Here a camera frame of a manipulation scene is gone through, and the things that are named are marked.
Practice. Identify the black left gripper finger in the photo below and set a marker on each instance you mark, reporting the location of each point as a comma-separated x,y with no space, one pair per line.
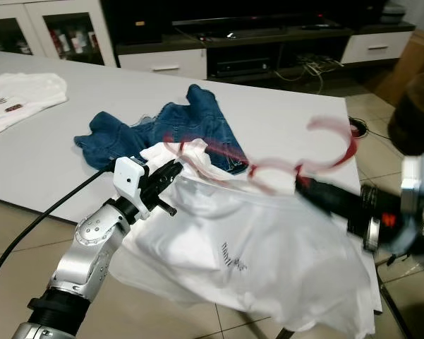
166,170
168,183

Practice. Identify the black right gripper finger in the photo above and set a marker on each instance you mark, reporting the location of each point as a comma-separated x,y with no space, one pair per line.
326,208
326,192

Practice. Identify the red plastic hanger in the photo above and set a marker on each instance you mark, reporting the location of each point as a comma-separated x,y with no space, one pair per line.
300,169

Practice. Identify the blue denim garment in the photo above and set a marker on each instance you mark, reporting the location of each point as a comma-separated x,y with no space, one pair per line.
183,120

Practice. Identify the white printed t-shirt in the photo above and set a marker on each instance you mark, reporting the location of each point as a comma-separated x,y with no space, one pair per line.
254,254

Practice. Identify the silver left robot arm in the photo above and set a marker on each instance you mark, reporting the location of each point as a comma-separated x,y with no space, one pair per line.
95,236

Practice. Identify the grey folding table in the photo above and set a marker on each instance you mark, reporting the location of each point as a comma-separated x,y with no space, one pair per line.
42,176

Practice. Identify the dark TV stand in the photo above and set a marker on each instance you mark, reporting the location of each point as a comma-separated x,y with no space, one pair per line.
162,63

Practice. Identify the brown round pouf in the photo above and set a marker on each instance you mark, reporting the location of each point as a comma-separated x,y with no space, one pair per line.
416,113

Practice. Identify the black media player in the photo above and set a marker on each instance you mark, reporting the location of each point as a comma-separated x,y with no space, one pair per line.
240,69

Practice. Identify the white shirt with patches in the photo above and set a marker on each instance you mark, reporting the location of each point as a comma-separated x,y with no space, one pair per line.
28,92

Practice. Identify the black speaker box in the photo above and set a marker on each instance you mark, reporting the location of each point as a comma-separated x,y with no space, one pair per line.
141,34

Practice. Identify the brown cardboard box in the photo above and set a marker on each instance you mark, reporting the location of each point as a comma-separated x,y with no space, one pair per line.
402,56

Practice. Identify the white glass door cabinet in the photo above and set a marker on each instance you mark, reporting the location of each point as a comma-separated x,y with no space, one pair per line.
25,28

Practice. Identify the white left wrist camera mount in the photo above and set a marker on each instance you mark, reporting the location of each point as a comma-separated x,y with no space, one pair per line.
128,180

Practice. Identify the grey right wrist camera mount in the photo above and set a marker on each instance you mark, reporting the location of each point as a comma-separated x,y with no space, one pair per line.
420,191

